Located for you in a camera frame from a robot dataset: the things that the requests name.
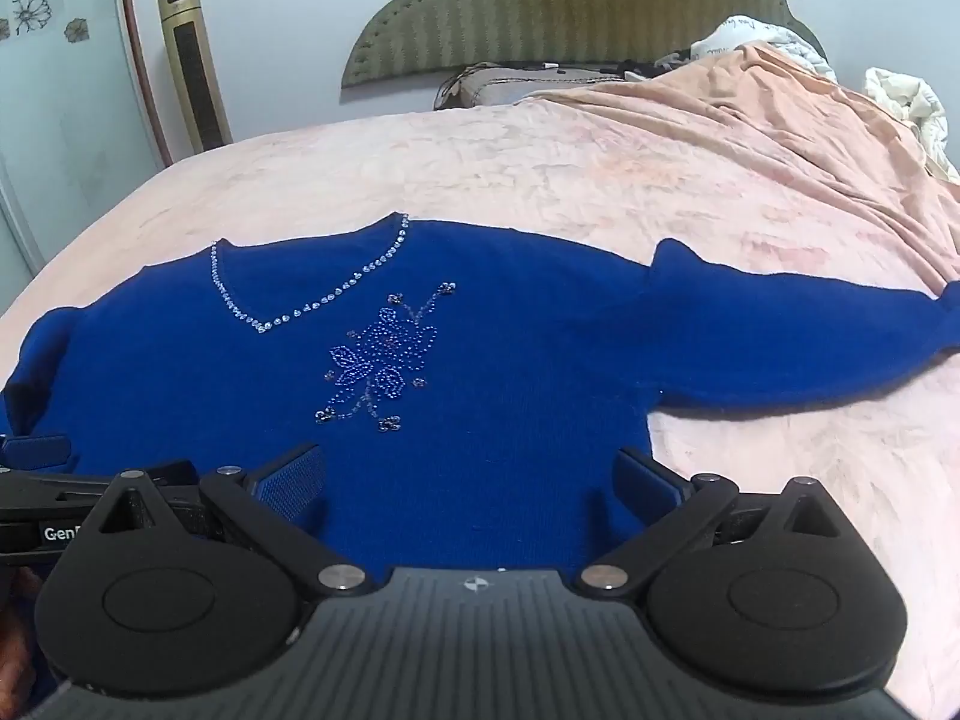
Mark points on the gold tower fan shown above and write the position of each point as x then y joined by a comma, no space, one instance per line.
191,67

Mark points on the dark cloth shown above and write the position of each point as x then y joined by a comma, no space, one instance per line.
660,66

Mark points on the peach blanket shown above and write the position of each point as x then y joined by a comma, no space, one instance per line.
750,105

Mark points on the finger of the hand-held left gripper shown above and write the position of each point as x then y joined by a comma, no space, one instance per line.
34,454

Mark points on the blue beaded sweater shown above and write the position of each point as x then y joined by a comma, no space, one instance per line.
487,360

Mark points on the white patterned pillow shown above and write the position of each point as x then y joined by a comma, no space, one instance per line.
750,34

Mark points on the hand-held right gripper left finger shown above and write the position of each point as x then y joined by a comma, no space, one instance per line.
289,487

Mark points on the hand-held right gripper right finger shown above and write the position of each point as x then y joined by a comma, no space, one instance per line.
649,491

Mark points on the cream crumpled cloth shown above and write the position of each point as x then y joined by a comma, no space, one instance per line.
911,109

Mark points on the pink bed blanket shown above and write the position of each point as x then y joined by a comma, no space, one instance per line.
450,165

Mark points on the white flower-print wardrobe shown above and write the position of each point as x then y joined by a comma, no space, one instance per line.
60,105

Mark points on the green padded headboard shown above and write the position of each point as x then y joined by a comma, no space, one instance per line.
585,7

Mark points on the brown patterned pillow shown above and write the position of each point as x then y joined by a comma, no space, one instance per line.
487,86

